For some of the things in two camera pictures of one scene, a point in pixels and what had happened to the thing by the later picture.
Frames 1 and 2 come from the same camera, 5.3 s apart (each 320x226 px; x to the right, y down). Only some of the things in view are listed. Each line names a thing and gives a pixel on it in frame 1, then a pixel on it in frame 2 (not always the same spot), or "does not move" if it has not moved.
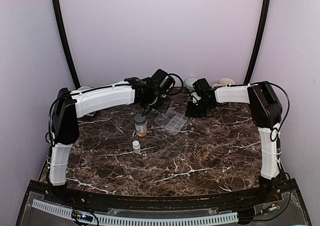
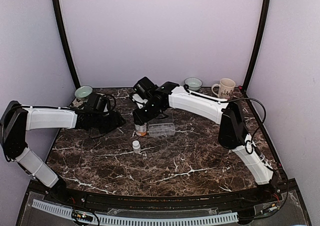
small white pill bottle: x=136 y=146 does not move
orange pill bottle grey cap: x=141 y=125 does not move
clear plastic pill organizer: x=173 y=123 → x=163 y=125
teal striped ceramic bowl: x=189 y=81 does not move
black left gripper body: x=157 y=103 → x=104 y=124
